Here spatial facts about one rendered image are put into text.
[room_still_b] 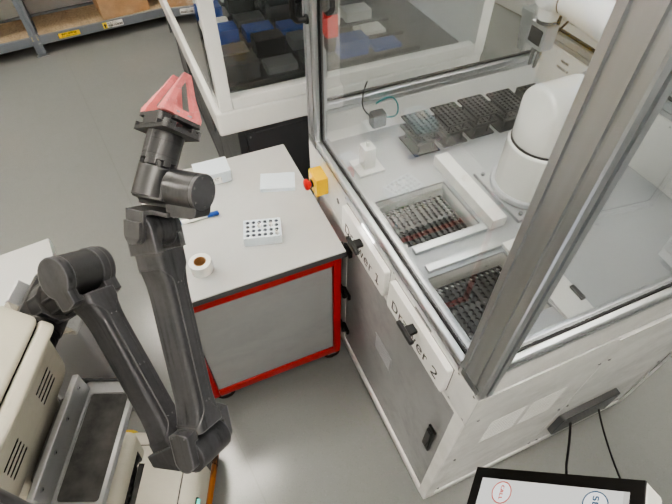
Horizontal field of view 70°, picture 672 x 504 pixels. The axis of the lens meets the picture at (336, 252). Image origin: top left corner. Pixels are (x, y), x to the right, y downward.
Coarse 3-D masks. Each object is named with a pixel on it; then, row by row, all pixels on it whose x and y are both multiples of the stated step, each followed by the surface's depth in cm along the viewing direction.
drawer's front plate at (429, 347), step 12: (396, 288) 126; (396, 300) 128; (408, 300) 124; (408, 312) 122; (408, 324) 125; (420, 324) 119; (420, 336) 120; (432, 348) 115; (420, 360) 125; (432, 360) 117; (444, 360) 113; (444, 372) 112; (444, 384) 116
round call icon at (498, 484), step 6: (498, 480) 88; (498, 486) 88; (504, 486) 87; (510, 486) 86; (492, 492) 88; (498, 492) 87; (504, 492) 86; (510, 492) 85; (492, 498) 87; (498, 498) 86; (504, 498) 85; (510, 498) 84
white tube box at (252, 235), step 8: (248, 224) 159; (256, 224) 159; (264, 224) 159; (272, 224) 159; (280, 224) 159; (248, 232) 159; (256, 232) 157; (264, 232) 157; (272, 232) 157; (280, 232) 157; (248, 240) 156; (256, 240) 156; (264, 240) 157; (272, 240) 157; (280, 240) 158
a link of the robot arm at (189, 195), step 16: (176, 176) 71; (192, 176) 70; (208, 176) 72; (176, 192) 70; (192, 192) 70; (208, 192) 73; (128, 208) 73; (144, 208) 74; (160, 208) 75; (176, 208) 73; (192, 208) 71; (208, 208) 74; (128, 224) 73; (144, 224) 73; (128, 240) 74; (144, 240) 74
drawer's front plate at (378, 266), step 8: (344, 208) 146; (344, 216) 148; (352, 216) 143; (344, 224) 150; (352, 224) 143; (360, 224) 141; (344, 232) 153; (352, 232) 145; (360, 232) 139; (352, 240) 148; (368, 240) 137; (360, 248) 143; (368, 248) 136; (360, 256) 145; (368, 256) 138; (376, 256) 133; (368, 264) 140; (376, 264) 134; (384, 264) 132; (368, 272) 143; (376, 272) 136; (384, 272) 130; (384, 280) 132; (384, 288) 135
